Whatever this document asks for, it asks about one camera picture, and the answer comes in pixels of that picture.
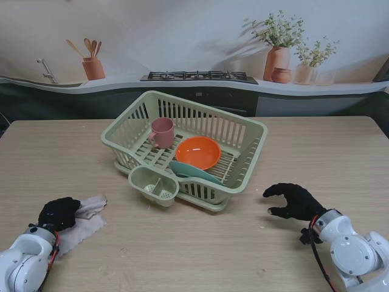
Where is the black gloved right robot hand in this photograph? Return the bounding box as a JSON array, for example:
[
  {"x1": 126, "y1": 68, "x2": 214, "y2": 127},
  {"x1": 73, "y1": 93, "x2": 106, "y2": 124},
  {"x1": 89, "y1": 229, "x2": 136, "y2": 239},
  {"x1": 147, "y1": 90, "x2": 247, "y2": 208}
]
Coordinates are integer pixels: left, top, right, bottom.
[{"x1": 262, "y1": 182, "x2": 328, "y2": 222}]

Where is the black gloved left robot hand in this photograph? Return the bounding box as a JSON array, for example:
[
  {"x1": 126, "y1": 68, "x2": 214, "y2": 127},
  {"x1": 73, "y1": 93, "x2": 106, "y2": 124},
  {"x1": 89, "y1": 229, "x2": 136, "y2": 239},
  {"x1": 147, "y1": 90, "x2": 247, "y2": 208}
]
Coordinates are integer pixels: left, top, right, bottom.
[{"x1": 38, "y1": 196, "x2": 81, "y2": 232}]

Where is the grey cleaning cloth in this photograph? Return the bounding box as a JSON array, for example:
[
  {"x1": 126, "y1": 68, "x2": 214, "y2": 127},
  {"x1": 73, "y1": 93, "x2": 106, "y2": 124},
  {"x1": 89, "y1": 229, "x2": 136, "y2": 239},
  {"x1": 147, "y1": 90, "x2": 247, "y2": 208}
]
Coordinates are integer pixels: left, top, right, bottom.
[{"x1": 54, "y1": 195, "x2": 109, "y2": 259}]

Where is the orange plastic bowl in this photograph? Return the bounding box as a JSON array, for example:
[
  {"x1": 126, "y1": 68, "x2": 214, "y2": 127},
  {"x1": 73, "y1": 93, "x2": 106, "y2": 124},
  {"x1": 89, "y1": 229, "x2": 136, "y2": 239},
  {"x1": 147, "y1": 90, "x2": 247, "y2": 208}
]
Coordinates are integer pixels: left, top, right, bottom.
[{"x1": 175, "y1": 136, "x2": 222, "y2": 170}]

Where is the teal plate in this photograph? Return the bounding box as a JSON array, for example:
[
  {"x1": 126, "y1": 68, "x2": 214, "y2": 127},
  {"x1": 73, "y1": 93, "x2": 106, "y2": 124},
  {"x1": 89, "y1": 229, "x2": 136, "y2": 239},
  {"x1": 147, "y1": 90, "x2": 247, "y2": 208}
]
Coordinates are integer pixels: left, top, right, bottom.
[{"x1": 169, "y1": 161, "x2": 225, "y2": 186}]

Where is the pink plastic cup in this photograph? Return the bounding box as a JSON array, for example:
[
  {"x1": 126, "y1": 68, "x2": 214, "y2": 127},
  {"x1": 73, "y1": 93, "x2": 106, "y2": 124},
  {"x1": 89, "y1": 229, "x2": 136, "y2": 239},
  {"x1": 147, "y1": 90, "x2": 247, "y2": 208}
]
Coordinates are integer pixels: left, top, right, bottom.
[{"x1": 147, "y1": 117, "x2": 176, "y2": 150}]

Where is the pale green cutlery holder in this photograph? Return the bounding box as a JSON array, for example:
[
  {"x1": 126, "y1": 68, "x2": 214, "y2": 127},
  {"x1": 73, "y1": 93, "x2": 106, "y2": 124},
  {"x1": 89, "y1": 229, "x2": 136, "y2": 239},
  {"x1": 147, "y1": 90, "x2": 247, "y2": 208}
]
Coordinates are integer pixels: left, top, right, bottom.
[{"x1": 128, "y1": 165, "x2": 179, "y2": 208}]

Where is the pale green plastic dish rack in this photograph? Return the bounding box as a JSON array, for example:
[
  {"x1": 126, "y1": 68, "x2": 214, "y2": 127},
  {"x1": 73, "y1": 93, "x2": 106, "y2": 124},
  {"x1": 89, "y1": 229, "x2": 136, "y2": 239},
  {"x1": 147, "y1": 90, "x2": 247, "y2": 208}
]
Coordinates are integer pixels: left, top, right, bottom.
[{"x1": 100, "y1": 90, "x2": 269, "y2": 195}]

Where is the printed kitchen backdrop banner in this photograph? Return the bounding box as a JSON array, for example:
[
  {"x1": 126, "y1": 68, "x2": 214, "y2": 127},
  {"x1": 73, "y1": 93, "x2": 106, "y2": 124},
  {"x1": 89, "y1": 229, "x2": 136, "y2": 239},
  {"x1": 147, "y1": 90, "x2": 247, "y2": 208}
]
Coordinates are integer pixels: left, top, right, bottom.
[{"x1": 0, "y1": 0, "x2": 389, "y2": 121}]

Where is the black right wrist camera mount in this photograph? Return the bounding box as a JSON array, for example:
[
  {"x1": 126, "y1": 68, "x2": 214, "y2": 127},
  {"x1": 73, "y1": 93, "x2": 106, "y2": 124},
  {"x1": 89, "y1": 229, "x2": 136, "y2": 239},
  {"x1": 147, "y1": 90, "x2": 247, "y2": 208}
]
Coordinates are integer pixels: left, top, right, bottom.
[{"x1": 299, "y1": 228, "x2": 323, "y2": 245}]

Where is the red left arm cable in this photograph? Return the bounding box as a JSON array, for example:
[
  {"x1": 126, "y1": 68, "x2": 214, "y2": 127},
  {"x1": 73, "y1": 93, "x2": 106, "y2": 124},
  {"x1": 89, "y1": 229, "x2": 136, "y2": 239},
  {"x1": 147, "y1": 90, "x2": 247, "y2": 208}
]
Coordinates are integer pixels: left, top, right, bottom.
[{"x1": 36, "y1": 231, "x2": 60, "y2": 292}]

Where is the red black right arm cable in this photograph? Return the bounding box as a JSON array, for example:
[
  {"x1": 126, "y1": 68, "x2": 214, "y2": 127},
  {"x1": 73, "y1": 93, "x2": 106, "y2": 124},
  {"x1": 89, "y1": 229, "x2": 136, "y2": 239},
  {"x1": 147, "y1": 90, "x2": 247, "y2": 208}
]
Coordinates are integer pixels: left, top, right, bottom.
[{"x1": 308, "y1": 215, "x2": 338, "y2": 292}]

